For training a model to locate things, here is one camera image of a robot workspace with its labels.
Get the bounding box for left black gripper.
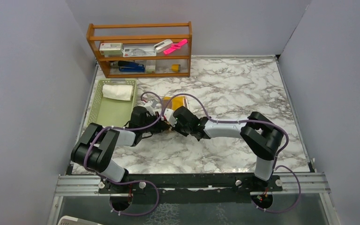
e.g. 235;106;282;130
140;111;169;133

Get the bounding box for brown yellow towels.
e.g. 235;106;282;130
161;96;188;129

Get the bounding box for white towel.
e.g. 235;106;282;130
102;84;134;101

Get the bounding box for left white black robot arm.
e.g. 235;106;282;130
71;106;170;193

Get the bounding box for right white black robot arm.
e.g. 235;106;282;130
172;106;285;191

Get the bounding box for green plastic basket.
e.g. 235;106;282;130
84;79;138;127

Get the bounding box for white small box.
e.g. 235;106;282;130
145;60;156;74

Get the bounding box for blue stapler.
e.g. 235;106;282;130
110;60;145;72

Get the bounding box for yellow small object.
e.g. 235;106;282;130
171;64;181;73

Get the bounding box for white flat package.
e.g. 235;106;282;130
122;45;157;57

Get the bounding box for wooden shelf rack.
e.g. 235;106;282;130
86;22;193;78

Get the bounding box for white green box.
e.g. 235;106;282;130
99;43;123;57

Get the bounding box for pink plastic tool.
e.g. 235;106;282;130
163;39;188;55

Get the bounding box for white stapler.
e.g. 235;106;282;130
153;39;173;53

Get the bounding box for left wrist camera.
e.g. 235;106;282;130
144;100;157;116

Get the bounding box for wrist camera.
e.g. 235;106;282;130
144;100;157;116
164;108;177;127

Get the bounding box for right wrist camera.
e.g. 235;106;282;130
164;108;177;127

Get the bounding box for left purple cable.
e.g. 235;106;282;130
83;91;165;217

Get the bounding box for purple cable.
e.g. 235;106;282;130
83;91;165;217
163;93;302;214

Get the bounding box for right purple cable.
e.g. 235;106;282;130
163;93;302;214

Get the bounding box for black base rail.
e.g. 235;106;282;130
98;173;283;205

